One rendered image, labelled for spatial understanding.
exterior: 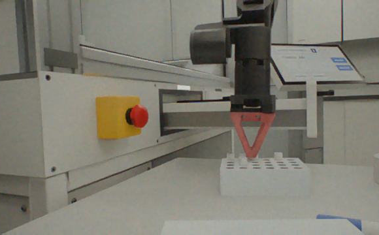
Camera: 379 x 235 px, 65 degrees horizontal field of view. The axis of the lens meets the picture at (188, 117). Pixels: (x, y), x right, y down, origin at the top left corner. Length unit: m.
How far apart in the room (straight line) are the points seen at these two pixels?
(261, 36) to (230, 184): 0.23
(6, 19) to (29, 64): 0.07
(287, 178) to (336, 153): 3.29
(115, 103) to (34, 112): 0.12
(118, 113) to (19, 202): 0.19
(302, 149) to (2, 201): 1.45
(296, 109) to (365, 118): 3.08
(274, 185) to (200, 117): 0.29
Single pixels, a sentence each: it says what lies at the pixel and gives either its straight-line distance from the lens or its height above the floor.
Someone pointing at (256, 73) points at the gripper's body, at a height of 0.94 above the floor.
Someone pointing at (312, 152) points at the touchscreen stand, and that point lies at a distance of 1.75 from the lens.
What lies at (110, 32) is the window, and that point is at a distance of 0.60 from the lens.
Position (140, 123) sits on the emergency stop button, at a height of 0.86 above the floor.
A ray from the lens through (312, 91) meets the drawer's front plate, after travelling 0.61.
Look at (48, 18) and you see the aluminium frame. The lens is 0.48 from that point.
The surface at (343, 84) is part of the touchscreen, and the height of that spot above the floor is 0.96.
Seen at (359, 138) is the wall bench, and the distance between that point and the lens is 3.71.
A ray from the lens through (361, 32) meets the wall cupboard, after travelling 4.08.
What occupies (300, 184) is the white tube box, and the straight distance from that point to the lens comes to 0.44.
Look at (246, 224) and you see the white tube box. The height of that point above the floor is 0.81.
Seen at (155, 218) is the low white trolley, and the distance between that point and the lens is 0.37.
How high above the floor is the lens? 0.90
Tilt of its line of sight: 3 degrees down
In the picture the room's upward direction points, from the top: 2 degrees counter-clockwise
